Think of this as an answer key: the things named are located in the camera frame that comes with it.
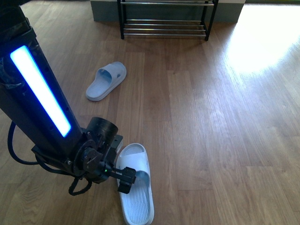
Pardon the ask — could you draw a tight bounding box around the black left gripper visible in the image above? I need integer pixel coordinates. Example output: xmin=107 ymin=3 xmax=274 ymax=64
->
xmin=70 ymin=135 xmax=136 ymax=194

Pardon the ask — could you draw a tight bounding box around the light blue slide slipper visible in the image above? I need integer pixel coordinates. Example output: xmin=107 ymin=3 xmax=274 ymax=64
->
xmin=86 ymin=61 xmax=127 ymax=101

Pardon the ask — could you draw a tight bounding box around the black metal shoe rack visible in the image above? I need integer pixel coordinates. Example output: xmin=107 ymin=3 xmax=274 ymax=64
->
xmin=117 ymin=0 xmax=219 ymax=41

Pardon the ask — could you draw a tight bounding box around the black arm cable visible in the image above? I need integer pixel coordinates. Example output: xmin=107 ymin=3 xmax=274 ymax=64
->
xmin=7 ymin=121 xmax=94 ymax=196

